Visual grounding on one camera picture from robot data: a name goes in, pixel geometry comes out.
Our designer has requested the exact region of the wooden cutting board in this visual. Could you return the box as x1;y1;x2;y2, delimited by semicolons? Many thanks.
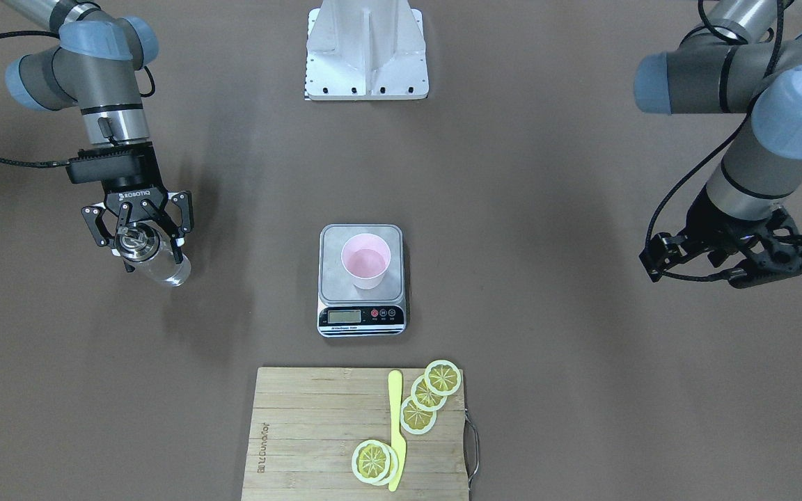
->
241;367;478;500

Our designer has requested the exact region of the pink plastic cup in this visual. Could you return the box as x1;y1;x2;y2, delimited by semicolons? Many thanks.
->
340;232;392;289

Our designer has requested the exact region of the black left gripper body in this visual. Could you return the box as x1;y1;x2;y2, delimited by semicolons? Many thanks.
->
680;189;802;289

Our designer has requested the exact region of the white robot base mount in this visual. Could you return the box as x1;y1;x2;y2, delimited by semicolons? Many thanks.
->
304;1;430;101

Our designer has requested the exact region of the lemon slice of pair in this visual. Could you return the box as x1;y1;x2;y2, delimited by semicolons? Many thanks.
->
351;440;389;486
375;446;401;486

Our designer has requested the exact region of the digital kitchen scale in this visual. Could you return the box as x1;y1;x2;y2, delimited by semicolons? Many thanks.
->
316;224;407;338

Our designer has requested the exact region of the lower lemon slice of pair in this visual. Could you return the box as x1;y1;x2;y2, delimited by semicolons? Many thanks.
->
375;446;401;486

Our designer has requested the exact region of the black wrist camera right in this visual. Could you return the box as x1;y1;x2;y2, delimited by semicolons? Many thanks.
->
65;143;155;184

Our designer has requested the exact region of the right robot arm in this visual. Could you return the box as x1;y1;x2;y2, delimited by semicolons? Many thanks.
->
6;1;192;250

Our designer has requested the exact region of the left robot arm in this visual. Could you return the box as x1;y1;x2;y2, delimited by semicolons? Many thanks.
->
634;1;802;289

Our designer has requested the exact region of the top lemon slice of pair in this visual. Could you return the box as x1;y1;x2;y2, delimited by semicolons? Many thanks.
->
351;440;389;486

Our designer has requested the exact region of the lemon slice near handle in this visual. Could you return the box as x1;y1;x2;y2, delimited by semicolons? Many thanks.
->
423;359;464;397

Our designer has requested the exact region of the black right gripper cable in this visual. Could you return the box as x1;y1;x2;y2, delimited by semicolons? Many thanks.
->
0;29;81;170

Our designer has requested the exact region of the lemon slice in row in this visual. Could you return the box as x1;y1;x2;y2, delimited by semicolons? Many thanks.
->
411;375;448;413
400;397;437;436

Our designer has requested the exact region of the glass sauce bottle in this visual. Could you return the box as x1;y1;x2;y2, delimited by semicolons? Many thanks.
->
115;223;191;287

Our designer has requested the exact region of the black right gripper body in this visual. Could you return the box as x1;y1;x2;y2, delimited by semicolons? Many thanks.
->
102;155;168;230

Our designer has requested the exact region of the yellow plastic knife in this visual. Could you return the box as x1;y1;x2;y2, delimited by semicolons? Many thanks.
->
387;369;407;492

